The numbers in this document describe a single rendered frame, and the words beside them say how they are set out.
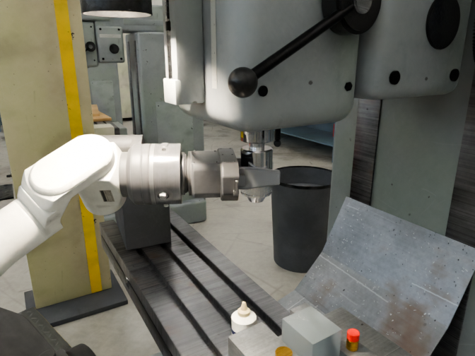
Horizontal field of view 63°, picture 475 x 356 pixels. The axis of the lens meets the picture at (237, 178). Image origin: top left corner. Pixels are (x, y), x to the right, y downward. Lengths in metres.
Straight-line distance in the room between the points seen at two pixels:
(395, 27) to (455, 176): 0.34
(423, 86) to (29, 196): 0.54
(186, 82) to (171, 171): 0.12
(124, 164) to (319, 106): 0.27
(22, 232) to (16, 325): 0.98
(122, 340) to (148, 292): 1.37
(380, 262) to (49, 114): 1.77
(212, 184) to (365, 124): 0.47
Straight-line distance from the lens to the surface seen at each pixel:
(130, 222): 1.03
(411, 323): 0.83
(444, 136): 0.80
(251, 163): 0.55
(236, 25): 0.44
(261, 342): 0.58
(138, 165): 0.54
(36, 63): 2.19
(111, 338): 2.27
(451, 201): 0.81
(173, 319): 0.80
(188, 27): 0.49
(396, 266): 0.87
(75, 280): 2.53
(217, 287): 0.88
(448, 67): 0.65
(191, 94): 0.49
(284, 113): 0.46
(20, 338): 1.45
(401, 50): 0.56
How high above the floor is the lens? 1.40
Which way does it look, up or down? 18 degrees down
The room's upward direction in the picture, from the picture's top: straight up
